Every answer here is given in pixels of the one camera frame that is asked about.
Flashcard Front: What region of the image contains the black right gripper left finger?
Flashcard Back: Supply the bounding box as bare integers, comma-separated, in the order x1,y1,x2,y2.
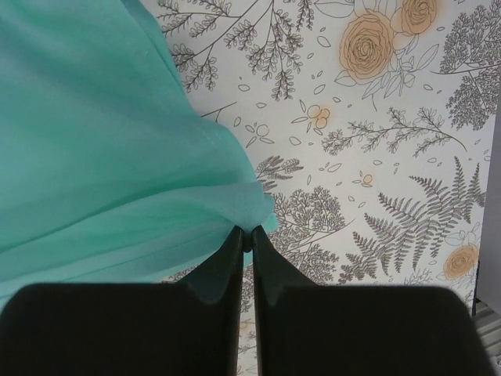
1,227,243,375

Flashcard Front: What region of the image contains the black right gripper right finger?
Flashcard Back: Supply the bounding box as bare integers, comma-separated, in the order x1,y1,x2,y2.
251,227,494,375

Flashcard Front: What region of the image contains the teal t shirt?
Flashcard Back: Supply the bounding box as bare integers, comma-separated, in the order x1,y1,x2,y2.
1,1,277,302

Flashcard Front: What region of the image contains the floral tablecloth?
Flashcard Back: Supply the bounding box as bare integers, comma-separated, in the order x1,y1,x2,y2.
156,0,501,376

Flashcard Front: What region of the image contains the aluminium frame rail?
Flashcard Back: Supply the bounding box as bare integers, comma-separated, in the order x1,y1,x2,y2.
473,298,501,375

